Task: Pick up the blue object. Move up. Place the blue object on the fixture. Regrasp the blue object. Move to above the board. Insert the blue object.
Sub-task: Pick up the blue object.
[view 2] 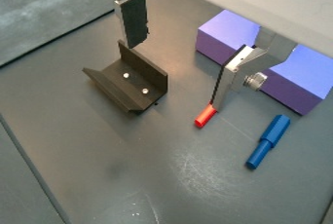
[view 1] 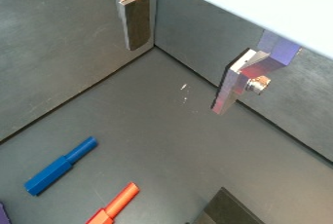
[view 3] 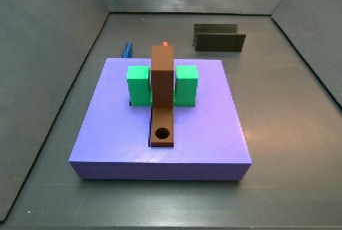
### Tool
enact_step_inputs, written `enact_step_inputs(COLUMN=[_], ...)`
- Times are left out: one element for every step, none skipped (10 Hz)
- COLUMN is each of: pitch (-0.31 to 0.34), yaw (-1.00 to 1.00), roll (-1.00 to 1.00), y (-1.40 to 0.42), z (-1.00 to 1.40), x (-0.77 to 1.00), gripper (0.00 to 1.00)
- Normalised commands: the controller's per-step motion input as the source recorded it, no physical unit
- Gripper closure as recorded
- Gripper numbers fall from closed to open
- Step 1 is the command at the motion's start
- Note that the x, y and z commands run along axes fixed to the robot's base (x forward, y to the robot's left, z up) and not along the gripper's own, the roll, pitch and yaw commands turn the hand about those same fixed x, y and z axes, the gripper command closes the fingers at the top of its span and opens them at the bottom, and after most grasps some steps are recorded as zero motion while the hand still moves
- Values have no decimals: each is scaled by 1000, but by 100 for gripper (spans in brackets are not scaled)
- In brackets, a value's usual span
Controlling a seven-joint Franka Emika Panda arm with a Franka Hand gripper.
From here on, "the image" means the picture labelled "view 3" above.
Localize purple base block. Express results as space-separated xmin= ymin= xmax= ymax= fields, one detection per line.
xmin=70 ymin=58 xmax=251 ymax=180

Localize right green block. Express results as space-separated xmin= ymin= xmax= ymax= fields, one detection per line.
xmin=175 ymin=65 xmax=199 ymax=107

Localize blue peg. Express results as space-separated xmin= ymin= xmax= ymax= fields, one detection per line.
xmin=122 ymin=42 xmax=132 ymax=58

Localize green block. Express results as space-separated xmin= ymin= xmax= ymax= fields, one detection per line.
xmin=127 ymin=66 xmax=151 ymax=106
xmin=175 ymin=65 xmax=199 ymax=107

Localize black angle fixture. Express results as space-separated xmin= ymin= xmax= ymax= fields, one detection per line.
xmin=193 ymin=24 xmax=246 ymax=52

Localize brown L-shaped block with hole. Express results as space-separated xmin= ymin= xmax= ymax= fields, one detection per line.
xmin=150 ymin=45 xmax=174 ymax=147

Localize left green block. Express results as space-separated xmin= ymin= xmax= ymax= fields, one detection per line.
xmin=127 ymin=66 xmax=151 ymax=106

